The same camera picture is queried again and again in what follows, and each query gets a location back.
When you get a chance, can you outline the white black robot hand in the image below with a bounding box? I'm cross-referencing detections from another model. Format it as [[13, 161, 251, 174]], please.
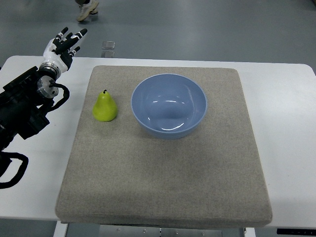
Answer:
[[40, 27, 87, 76]]

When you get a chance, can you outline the green pear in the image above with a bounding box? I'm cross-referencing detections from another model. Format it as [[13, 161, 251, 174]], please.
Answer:
[[92, 89, 118, 122]]

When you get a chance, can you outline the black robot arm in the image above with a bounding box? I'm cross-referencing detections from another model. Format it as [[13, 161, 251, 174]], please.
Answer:
[[0, 66, 70, 150]]

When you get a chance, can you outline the blue bowl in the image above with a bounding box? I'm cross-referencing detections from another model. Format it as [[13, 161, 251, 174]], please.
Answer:
[[130, 74, 208, 140]]

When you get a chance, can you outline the clear floor plate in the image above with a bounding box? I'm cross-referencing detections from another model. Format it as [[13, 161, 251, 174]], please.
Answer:
[[101, 41, 115, 58]]

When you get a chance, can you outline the white sneaker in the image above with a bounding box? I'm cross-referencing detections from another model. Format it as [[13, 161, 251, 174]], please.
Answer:
[[75, 0, 99, 22]]

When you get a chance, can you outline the beige felt mat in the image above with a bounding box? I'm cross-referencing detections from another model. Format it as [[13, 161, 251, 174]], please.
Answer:
[[55, 66, 273, 229]]

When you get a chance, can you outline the black label plate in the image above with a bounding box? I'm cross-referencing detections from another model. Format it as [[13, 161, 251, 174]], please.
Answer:
[[276, 228, 316, 236]]

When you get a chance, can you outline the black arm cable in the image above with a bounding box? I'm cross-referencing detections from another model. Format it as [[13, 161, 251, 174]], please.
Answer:
[[0, 152, 29, 190]]

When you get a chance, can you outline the metal table frame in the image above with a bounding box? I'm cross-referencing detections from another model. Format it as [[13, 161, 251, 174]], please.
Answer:
[[53, 220, 256, 237]]

